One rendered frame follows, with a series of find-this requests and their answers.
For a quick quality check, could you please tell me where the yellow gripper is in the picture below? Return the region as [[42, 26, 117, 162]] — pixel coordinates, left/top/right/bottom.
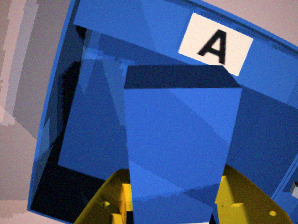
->
[[74, 164, 293, 224]]

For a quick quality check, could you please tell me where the blue and white eraser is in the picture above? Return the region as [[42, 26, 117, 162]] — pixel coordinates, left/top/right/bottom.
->
[[124, 65, 242, 224]]

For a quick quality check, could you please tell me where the blue bin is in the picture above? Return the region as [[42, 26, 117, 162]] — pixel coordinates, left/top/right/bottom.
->
[[27, 0, 298, 224]]

